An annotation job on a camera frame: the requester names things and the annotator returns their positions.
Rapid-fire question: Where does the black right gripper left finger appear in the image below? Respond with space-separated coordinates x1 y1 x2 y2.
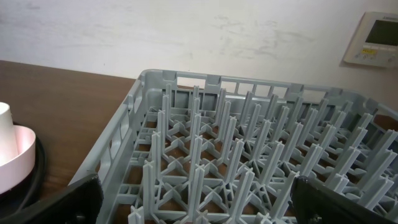
1 173 104 224

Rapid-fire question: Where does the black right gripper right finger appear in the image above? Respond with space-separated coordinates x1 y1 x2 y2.
290 175 394 224

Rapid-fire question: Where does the pink bowl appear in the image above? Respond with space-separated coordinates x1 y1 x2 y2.
1 125 36 194

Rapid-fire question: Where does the cream white cup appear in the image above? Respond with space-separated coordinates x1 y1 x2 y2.
0 102 19 166

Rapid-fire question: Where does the grey plastic dishwasher rack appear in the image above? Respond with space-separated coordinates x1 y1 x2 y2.
74 70 397 223

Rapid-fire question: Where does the round black tray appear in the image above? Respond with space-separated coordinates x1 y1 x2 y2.
1 138 47 218

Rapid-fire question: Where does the white wall control panel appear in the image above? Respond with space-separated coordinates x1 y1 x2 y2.
343 12 397 68

